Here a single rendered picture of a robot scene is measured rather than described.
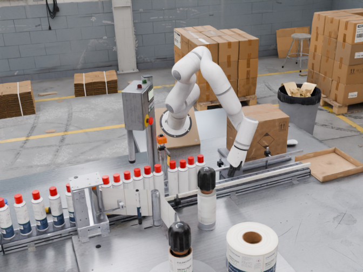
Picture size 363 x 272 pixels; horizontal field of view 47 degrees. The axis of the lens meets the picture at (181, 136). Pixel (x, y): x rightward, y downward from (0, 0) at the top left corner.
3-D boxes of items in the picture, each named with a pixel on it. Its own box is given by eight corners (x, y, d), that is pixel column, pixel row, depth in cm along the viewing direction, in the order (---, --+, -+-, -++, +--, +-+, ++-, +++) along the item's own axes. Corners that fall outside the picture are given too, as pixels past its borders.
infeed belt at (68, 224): (3, 251, 190) (1, 244, 188) (3, 239, 197) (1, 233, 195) (309, 174, 241) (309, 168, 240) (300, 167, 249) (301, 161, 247)
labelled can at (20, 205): (20, 237, 192) (11, 199, 183) (20, 230, 196) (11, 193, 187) (32, 234, 194) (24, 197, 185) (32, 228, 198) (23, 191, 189)
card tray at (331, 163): (321, 182, 235) (322, 176, 233) (294, 162, 257) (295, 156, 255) (364, 171, 245) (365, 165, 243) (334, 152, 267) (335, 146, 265)
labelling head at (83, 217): (79, 239, 188) (71, 191, 177) (75, 223, 199) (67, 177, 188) (110, 232, 193) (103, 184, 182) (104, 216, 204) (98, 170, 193)
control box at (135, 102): (124, 129, 197) (120, 91, 189) (136, 116, 212) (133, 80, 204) (145, 131, 195) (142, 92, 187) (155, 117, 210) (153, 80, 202)
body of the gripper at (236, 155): (230, 140, 223) (224, 159, 227) (240, 148, 215) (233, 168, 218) (242, 142, 227) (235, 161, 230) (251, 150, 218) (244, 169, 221)
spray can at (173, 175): (169, 199, 216) (167, 164, 207) (168, 193, 221) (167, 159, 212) (179, 198, 216) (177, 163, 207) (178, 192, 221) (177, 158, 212)
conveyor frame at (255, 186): (3, 255, 189) (1, 246, 187) (3, 239, 198) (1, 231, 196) (310, 176, 241) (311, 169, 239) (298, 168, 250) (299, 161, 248)
